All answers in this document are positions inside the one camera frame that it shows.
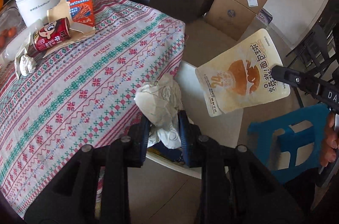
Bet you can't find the white tissue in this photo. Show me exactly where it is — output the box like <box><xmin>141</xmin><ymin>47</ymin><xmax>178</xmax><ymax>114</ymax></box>
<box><xmin>135</xmin><ymin>73</ymin><xmax>183</xmax><ymax>149</ymax></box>

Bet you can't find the yellow bread snack bag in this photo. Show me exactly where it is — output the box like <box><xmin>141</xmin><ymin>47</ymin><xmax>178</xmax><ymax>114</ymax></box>
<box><xmin>195</xmin><ymin>28</ymin><xmax>290</xmax><ymax>117</ymax></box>

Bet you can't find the brown cardboard piece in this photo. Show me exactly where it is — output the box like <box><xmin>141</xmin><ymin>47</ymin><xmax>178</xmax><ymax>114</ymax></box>
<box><xmin>44</xmin><ymin>0</ymin><xmax>95</xmax><ymax>58</ymax></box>

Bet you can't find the red drink can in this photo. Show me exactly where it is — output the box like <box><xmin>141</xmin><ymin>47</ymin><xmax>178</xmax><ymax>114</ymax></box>
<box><xmin>32</xmin><ymin>17</ymin><xmax>71</xmax><ymax>52</ymax></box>

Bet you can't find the orange white snack box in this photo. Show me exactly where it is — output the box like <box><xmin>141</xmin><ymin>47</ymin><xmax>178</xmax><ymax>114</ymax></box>
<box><xmin>66</xmin><ymin>0</ymin><xmax>95</xmax><ymax>27</ymax></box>

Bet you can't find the white plastic trash bin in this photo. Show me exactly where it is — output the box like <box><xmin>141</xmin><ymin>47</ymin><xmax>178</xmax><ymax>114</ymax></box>
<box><xmin>143</xmin><ymin>60</ymin><xmax>244</xmax><ymax>179</ymax></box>

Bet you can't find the right hand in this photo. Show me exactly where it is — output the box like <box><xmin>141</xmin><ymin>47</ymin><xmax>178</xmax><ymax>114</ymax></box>
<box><xmin>320</xmin><ymin>113</ymin><xmax>338</xmax><ymax>167</ymax></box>

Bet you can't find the blue plastic stool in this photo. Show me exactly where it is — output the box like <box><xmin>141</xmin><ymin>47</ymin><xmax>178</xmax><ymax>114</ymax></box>
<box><xmin>247</xmin><ymin>103</ymin><xmax>330</xmax><ymax>184</ymax></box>

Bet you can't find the patterned woven tablecloth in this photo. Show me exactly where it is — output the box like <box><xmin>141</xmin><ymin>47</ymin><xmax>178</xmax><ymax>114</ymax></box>
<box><xmin>1</xmin><ymin>0</ymin><xmax>186</xmax><ymax>216</ymax></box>

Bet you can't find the small crumpled tissue ball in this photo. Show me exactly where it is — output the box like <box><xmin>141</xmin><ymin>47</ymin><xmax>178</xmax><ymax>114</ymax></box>
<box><xmin>14</xmin><ymin>54</ymin><xmax>36</xmax><ymax>80</ymax></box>

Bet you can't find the glass teapot with fruit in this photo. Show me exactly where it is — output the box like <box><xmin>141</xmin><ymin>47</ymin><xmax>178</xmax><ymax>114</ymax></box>
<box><xmin>1</xmin><ymin>6</ymin><xmax>25</xmax><ymax>63</ymax></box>

